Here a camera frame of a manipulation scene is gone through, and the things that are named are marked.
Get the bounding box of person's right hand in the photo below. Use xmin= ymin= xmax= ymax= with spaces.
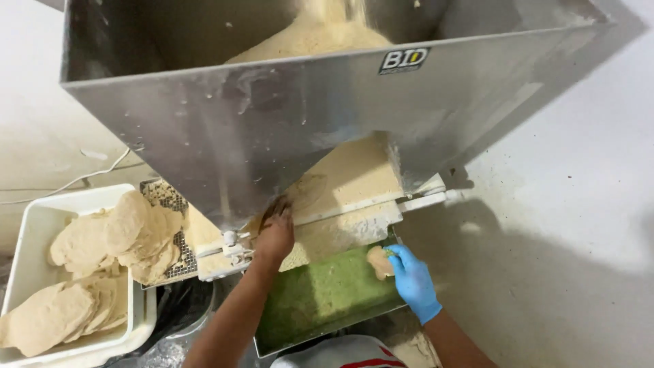
xmin=384 ymin=244 xmax=443 ymax=326

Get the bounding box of person's left hand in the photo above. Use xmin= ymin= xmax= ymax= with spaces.
xmin=254 ymin=197 xmax=296 ymax=266

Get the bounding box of pale raw cutlet piece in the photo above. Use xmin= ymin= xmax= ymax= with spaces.
xmin=366 ymin=245 xmax=396 ymax=281

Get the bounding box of white crumb-covered breading machine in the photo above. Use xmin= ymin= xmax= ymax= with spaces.
xmin=181 ymin=132 xmax=463 ymax=283

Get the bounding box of steel tray of green batter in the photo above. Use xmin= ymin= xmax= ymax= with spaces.
xmin=254 ymin=232 xmax=409 ymax=358

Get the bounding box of stainless steel hopper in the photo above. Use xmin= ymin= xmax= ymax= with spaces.
xmin=60 ymin=0 xmax=649 ymax=233

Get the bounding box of person's white red-striped shirt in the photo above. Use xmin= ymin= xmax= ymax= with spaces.
xmin=270 ymin=335 xmax=409 ymax=368

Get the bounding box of black plastic bag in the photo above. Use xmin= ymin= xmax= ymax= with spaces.
xmin=102 ymin=278 xmax=215 ymax=368

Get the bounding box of heap of breadcrumbs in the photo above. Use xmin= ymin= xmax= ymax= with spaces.
xmin=225 ymin=0 xmax=394 ymax=64

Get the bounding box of pile of breaded cutlets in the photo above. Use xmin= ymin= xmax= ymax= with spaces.
xmin=0 ymin=190 xmax=186 ymax=357

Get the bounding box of white plastic tub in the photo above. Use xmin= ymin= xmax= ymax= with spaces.
xmin=0 ymin=183 xmax=157 ymax=368

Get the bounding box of wire mesh conveyor belt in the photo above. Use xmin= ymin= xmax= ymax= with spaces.
xmin=139 ymin=178 xmax=200 ymax=289

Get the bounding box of white cable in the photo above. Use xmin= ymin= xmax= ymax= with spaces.
xmin=0 ymin=147 xmax=131 ymax=206

